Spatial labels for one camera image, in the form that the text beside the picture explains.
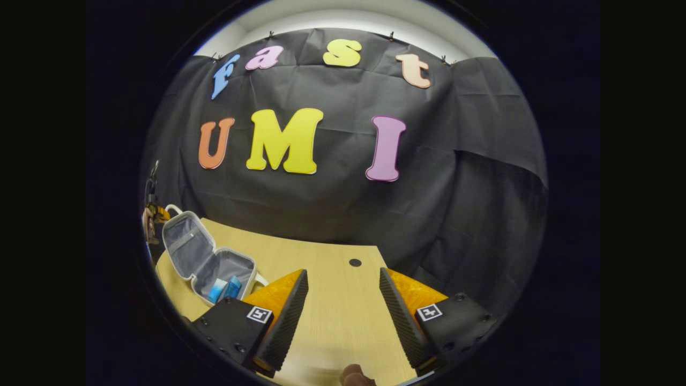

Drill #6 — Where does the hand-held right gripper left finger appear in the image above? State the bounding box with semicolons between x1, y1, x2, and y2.
191;268;309;378

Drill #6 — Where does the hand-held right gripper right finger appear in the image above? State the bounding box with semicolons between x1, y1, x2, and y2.
379;267;503;377

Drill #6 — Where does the white suitcase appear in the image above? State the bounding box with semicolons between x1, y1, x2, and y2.
162;204;269;308

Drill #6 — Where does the light blue skincare tube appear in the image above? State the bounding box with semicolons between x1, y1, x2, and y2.
207;278;228;304

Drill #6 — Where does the black backdrop cloth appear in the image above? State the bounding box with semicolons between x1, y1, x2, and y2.
142;28;548;322

